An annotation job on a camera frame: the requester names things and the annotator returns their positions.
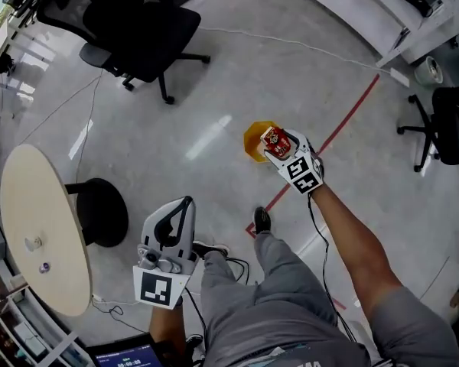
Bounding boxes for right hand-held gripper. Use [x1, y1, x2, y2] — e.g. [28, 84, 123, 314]
[262, 128, 326, 196]

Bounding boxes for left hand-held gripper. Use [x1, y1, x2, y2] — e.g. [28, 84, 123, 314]
[132, 195, 200, 311]

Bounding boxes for red snack packet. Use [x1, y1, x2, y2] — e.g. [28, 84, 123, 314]
[259, 126, 293, 158]

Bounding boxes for yellow waste bin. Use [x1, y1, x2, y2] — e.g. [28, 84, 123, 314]
[243, 120, 278, 164]

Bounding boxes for white paper cup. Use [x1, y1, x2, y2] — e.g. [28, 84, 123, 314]
[24, 235, 44, 253]

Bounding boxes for person's right forearm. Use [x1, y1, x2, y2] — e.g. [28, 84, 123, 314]
[312, 183, 403, 317]

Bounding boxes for person's left forearm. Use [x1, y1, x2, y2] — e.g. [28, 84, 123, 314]
[148, 300, 187, 359]

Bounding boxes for round beige table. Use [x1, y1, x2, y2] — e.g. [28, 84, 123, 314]
[0, 143, 93, 317]

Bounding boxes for person's left black shoe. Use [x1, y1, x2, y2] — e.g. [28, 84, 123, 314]
[192, 241, 231, 261]

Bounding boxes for person's black shoe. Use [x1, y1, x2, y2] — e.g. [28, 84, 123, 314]
[252, 206, 273, 237]
[192, 241, 231, 261]

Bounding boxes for black round table base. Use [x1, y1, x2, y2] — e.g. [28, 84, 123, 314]
[64, 177, 130, 249]

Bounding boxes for person's right black shoe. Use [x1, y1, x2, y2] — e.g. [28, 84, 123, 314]
[252, 206, 273, 237]

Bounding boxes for person's grey trousers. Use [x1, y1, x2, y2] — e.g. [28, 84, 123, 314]
[200, 230, 340, 343]

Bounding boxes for black wrist-mounted display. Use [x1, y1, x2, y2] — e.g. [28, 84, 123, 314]
[85, 332, 166, 367]

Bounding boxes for white storage shelf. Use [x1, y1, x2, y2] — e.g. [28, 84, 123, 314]
[0, 260, 82, 367]

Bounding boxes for white round bucket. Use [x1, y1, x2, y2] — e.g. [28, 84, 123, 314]
[413, 55, 445, 89]

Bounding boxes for white curved shelf unit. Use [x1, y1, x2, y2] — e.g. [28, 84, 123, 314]
[275, 0, 459, 69]

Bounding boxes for black swivel office chair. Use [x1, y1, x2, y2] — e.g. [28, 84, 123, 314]
[396, 76, 459, 174]

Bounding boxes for black mesh-back office chair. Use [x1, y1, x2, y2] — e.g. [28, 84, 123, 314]
[36, 0, 212, 106]

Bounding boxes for person's grey t-shirt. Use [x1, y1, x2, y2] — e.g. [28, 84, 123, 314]
[203, 285, 459, 367]

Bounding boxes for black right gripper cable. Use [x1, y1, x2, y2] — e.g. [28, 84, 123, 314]
[306, 193, 359, 344]

